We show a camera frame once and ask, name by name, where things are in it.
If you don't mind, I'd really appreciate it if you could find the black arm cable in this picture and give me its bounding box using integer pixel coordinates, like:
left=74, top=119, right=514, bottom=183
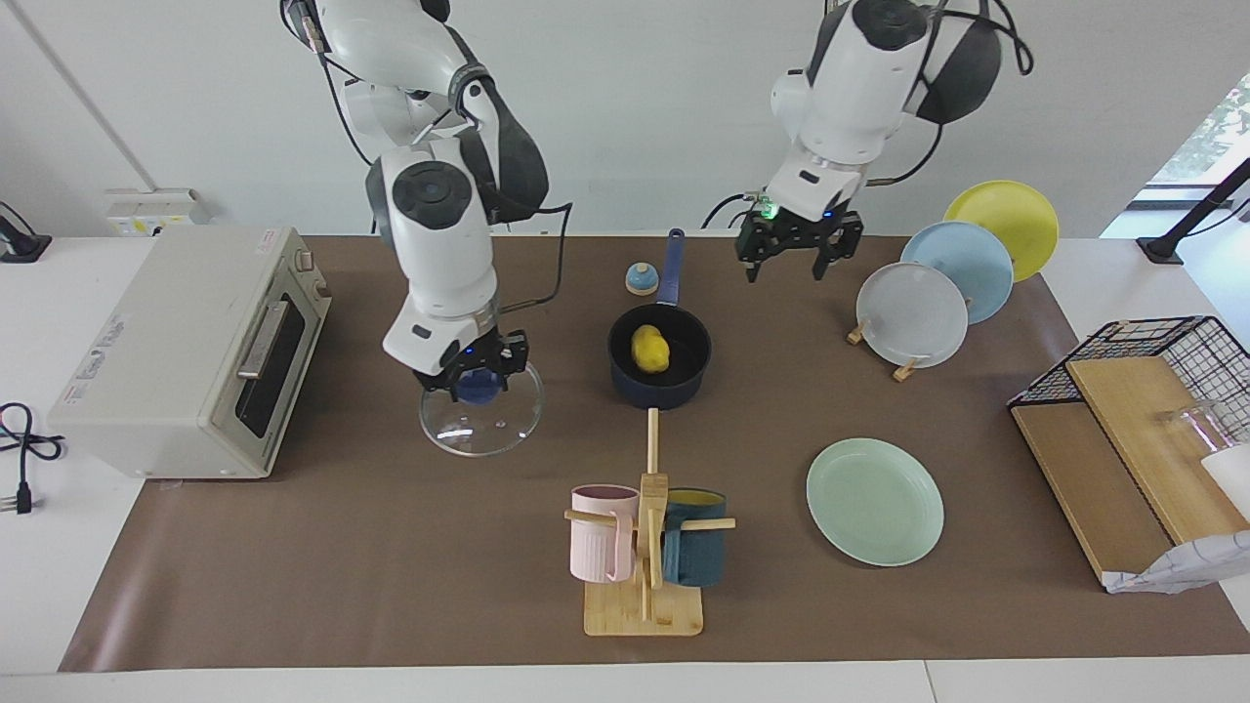
left=493, top=200, right=573, bottom=315
left=864, top=0, right=1034, bottom=186

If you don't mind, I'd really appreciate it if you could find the black base cable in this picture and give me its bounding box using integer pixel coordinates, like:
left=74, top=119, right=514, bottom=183
left=701, top=193, right=758, bottom=230

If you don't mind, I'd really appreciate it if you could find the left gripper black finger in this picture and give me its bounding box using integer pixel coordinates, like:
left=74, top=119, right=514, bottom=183
left=737, top=223, right=774, bottom=284
left=813, top=212, right=865, bottom=282

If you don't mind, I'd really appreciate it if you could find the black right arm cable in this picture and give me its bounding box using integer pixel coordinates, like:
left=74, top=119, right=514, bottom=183
left=493, top=200, right=573, bottom=315

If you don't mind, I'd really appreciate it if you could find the brown table mat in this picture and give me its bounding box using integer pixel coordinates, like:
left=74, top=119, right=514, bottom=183
left=59, top=234, right=1250, bottom=673

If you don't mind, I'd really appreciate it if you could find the pink ribbed mug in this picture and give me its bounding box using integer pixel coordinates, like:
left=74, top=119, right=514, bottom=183
left=570, top=484, right=641, bottom=584

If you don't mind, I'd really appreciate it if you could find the beige toaster oven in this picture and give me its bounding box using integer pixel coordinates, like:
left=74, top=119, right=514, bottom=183
left=47, top=227, right=333, bottom=479

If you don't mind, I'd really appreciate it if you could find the white power strip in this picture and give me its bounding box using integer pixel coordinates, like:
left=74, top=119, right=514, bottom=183
left=105, top=188, right=211, bottom=237

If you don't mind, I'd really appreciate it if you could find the glass lid blue knob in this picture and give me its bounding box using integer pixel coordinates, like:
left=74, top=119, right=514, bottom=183
left=419, top=359, right=544, bottom=458

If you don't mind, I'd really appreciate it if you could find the white patterned paper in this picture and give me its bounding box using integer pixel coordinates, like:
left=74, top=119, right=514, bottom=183
left=1104, top=530, right=1250, bottom=595

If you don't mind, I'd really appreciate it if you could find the pale green plate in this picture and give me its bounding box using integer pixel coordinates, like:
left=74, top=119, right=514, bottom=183
left=807, top=437, right=945, bottom=567

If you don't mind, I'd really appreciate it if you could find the dark blue pot purple handle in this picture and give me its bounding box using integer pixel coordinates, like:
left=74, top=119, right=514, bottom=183
left=607, top=228, right=714, bottom=409

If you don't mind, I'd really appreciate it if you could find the black desk clamp mount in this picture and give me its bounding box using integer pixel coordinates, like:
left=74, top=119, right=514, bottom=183
left=0, top=202, right=52, bottom=263

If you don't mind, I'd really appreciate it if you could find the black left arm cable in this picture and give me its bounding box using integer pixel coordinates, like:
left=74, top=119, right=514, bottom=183
left=864, top=0, right=1034, bottom=186

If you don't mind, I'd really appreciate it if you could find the wooden mug tree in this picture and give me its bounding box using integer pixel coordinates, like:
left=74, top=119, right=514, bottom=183
left=564, top=408, right=736, bottom=638

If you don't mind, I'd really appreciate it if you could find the light blue plate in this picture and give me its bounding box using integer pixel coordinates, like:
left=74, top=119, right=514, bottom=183
left=899, top=222, right=1015, bottom=325

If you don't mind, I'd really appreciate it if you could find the wooden plate rack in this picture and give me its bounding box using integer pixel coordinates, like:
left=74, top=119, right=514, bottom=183
left=847, top=317, right=921, bottom=383

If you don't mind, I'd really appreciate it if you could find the grey plate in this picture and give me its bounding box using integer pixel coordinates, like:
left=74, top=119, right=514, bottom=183
left=856, top=262, right=970, bottom=369

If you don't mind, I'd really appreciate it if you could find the black power cord with plug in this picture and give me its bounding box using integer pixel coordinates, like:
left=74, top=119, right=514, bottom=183
left=0, top=402, right=64, bottom=516

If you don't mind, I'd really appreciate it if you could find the yellow potato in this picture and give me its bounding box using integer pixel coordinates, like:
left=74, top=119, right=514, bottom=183
left=630, top=325, right=673, bottom=376

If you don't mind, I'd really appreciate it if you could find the yellow plate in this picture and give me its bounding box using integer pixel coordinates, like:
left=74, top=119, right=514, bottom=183
left=943, top=180, right=1060, bottom=283

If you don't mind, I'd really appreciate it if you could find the dark blue mug yellow inside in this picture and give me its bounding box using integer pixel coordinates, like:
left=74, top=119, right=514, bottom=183
left=661, top=488, right=728, bottom=588

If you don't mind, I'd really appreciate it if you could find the white cup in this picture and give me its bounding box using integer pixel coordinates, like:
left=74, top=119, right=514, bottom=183
left=1201, top=444, right=1250, bottom=494

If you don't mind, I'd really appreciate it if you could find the black clamp stand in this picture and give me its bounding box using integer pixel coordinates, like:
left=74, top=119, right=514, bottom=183
left=1138, top=156, right=1250, bottom=265

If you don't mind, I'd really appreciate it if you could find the clear drinking glass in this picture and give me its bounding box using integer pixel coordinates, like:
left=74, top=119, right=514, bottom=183
left=1157, top=398, right=1249, bottom=458

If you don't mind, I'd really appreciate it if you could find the black wire basket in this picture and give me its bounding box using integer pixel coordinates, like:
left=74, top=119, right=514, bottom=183
left=1008, top=315, right=1250, bottom=450

